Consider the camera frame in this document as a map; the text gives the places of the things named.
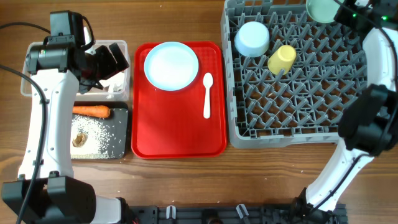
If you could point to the light blue bowl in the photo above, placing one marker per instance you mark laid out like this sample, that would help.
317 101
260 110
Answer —
323 11
252 39

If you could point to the white rice pile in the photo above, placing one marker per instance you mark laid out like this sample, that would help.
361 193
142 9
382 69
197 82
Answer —
105 138

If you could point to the white plastic spoon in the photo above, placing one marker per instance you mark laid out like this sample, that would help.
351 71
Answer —
207 83

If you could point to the light blue plate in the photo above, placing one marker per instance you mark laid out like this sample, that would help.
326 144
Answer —
171 66

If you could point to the grey dishwasher rack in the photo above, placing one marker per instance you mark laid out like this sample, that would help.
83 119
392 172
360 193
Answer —
306 104

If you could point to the white tissue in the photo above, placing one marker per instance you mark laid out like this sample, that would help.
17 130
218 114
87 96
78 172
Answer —
114 84

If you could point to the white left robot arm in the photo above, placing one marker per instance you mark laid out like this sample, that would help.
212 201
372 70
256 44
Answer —
46 190

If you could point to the yellow plastic cup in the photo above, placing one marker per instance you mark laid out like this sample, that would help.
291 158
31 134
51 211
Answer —
282 59

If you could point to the red plastic tray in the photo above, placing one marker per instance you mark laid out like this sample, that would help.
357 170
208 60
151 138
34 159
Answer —
170 124

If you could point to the clear plastic bin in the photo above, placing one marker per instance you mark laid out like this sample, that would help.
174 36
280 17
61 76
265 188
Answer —
56 84

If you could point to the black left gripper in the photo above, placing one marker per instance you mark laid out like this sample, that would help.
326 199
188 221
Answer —
101 62

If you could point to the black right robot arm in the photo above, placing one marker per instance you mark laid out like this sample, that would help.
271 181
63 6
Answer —
368 126

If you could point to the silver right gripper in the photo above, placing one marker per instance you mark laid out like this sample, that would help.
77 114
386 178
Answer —
340 16

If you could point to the black food waste tray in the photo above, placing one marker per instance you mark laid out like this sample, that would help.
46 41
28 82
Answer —
119 112

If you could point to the orange carrot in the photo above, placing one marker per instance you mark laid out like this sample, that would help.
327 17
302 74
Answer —
99 111

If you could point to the brown food scrap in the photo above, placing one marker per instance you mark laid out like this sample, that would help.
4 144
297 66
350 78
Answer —
79 140

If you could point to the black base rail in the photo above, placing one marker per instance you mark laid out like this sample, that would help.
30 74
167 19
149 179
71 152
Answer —
265 214

